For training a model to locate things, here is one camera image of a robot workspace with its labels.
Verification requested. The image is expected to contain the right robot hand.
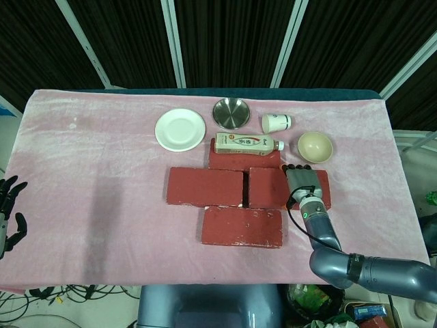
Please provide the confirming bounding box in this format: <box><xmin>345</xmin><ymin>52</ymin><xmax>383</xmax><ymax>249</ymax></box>
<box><xmin>280</xmin><ymin>163</ymin><xmax>324</xmax><ymax>204</ymax></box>

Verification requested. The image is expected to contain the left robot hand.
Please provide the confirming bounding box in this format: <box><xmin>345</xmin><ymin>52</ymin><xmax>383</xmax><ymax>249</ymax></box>
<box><xmin>0</xmin><ymin>175</ymin><xmax>29</xmax><ymax>261</ymax></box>

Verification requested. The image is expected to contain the red brick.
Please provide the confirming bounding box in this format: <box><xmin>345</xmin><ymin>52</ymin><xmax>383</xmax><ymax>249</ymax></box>
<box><xmin>208</xmin><ymin>143</ymin><xmax>283</xmax><ymax>172</ymax></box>
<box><xmin>248</xmin><ymin>166</ymin><xmax>333</xmax><ymax>211</ymax></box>
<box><xmin>200</xmin><ymin>206</ymin><xmax>285</xmax><ymax>249</ymax></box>
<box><xmin>165</xmin><ymin>166</ymin><xmax>245</xmax><ymax>208</ymax></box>

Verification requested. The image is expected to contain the beige bowl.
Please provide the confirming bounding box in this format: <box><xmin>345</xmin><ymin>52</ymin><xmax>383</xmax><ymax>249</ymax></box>
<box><xmin>296</xmin><ymin>131</ymin><xmax>335</xmax><ymax>165</ymax></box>

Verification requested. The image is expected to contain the white paper cup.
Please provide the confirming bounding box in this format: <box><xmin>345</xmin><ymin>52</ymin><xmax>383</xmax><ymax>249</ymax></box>
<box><xmin>261</xmin><ymin>113</ymin><xmax>294</xmax><ymax>135</ymax></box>

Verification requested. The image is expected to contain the milk tea plastic bottle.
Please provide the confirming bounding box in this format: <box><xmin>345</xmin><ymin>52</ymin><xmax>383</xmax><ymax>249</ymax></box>
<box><xmin>214</xmin><ymin>132</ymin><xmax>286</xmax><ymax>158</ymax></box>

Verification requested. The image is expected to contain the stainless steel dish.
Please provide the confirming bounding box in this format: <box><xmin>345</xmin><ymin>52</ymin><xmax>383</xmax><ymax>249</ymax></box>
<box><xmin>212</xmin><ymin>97</ymin><xmax>252</xmax><ymax>131</ymax></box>

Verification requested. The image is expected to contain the teal table pad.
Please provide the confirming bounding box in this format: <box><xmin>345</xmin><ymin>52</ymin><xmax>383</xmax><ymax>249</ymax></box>
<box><xmin>104</xmin><ymin>87</ymin><xmax>384</xmax><ymax>102</ymax></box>

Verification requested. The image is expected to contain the pink velvet table cloth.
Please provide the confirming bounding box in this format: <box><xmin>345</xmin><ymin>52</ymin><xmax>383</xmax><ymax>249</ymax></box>
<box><xmin>0</xmin><ymin>88</ymin><xmax>432</xmax><ymax>287</ymax></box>

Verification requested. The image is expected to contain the grey metal rack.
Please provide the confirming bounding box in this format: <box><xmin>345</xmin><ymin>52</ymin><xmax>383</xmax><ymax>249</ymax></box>
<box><xmin>392</xmin><ymin>128</ymin><xmax>437</xmax><ymax>155</ymax></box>

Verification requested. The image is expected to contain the black waste bin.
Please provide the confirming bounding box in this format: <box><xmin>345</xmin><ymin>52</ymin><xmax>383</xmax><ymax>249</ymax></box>
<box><xmin>285</xmin><ymin>283</ymin><xmax>346</xmax><ymax>324</ymax></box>

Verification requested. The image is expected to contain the white round plate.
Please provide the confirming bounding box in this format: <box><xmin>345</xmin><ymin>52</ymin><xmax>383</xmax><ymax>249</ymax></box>
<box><xmin>154</xmin><ymin>108</ymin><xmax>207</xmax><ymax>152</ymax></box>

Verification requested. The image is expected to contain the blue packet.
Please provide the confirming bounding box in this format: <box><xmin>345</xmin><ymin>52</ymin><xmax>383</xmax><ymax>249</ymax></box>
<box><xmin>353</xmin><ymin>305</ymin><xmax>389</xmax><ymax>321</ymax></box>

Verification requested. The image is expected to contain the grey-blue robot torso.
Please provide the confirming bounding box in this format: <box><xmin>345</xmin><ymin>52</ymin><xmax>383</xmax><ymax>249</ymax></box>
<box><xmin>136</xmin><ymin>284</ymin><xmax>285</xmax><ymax>328</ymax></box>

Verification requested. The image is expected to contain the black robot wrist cable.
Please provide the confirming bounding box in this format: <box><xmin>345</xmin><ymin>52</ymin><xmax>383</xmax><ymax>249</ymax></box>
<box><xmin>285</xmin><ymin>184</ymin><xmax>346</xmax><ymax>254</ymax></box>

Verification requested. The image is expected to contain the black floor cable bundle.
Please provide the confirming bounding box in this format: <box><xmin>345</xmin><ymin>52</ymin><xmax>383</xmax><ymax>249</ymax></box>
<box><xmin>0</xmin><ymin>284</ymin><xmax>141</xmax><ymax>328</ymax></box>

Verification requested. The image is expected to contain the white partition post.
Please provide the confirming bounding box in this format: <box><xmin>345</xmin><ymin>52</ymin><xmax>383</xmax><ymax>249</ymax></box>
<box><xmin>54</xmin><ymin>0</ymin><xmax>113</xmax><ymax>88</ymax></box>
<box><xmin>271</xmin><ymin>0</ymin><xmax>310</xmax><ymax>88</ymax></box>
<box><xmin>378</xmin><ymin>30</ymin><xmax>437</xmax><ymax>100</ymax></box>
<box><xmin>160</xmin><ymin>0</ymin><xmax>187</xmax><ymax>88</ymax></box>

